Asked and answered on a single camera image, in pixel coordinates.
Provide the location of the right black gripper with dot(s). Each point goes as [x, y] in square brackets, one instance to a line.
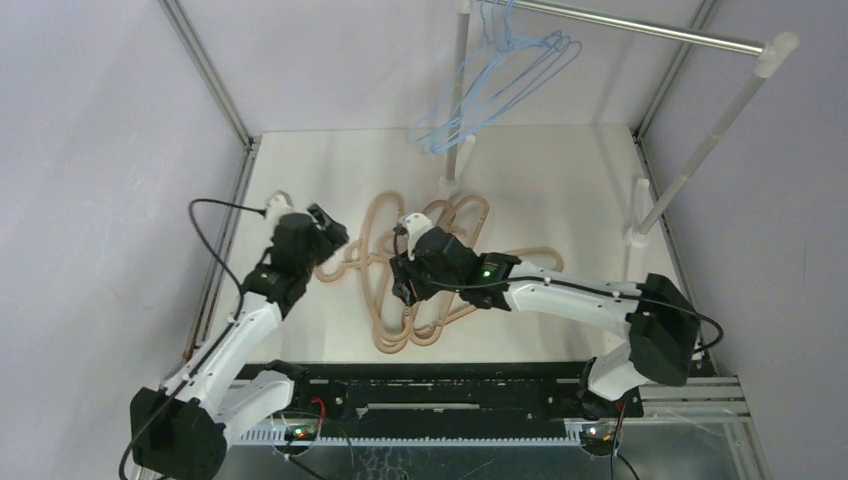
[403, 273]

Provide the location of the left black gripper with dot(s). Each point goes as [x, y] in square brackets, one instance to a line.
[327, 238]

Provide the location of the beige plastic hanger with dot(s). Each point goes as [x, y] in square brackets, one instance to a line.
[361, 253]
[384, 318]
[431, 332]
[457, 212]

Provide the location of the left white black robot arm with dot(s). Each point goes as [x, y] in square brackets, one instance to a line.
[185, 428]

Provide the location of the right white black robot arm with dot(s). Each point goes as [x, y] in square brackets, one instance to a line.
[658, 327]

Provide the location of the left circuit board with LED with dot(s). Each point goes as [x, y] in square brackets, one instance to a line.
[300, 433]

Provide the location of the circuit board with led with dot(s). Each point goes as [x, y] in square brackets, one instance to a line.
[300, 433]
[595, 433]

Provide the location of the silver clothes rack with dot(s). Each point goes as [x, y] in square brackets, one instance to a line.
[494, 69]

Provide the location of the right circuit board with LED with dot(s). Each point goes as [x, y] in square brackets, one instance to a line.
[595, 433]

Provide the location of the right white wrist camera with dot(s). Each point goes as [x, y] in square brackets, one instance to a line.
[415, 225]

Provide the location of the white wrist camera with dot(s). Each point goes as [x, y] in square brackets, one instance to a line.
[415, 225]
[278, 205]

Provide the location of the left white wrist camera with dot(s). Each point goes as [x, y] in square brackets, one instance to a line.
[278, 205]

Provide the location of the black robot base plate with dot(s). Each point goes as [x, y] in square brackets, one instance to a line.
[443, 403]

